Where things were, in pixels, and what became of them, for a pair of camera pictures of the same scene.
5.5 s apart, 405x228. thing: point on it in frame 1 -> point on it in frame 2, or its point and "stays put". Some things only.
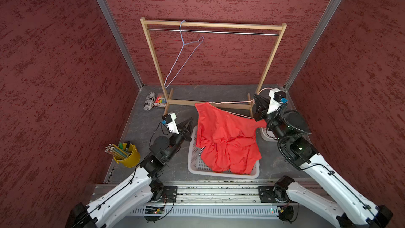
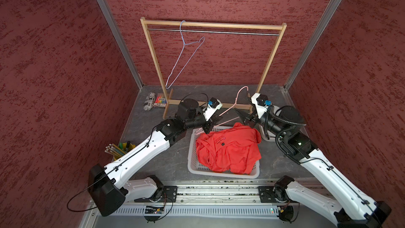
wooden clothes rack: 264,25 stays put
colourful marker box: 161,101 stays put
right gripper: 261,110 -> 246,119
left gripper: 186,131 -> 210,123
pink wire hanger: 242,102 -> 228,109
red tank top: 228,139 stays put
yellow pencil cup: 126,154 stays put
